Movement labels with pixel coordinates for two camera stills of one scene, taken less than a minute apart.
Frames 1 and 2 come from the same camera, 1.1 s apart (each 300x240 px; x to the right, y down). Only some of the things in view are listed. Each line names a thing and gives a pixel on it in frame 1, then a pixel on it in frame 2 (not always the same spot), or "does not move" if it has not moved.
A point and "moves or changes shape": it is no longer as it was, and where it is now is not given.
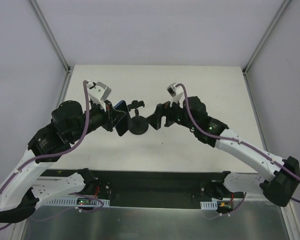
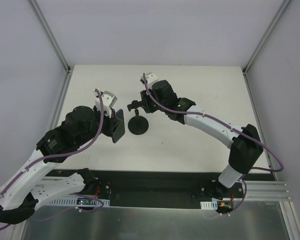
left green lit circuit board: (83, 201) does not move
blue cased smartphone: (124, 125) moves or changes shape
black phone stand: (139, 124) does not move
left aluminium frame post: (50, 34) does not move
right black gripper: (168, 116) → (144, 100)
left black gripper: (109, 118) → (114, 125)
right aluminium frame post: (268, 31) does not move
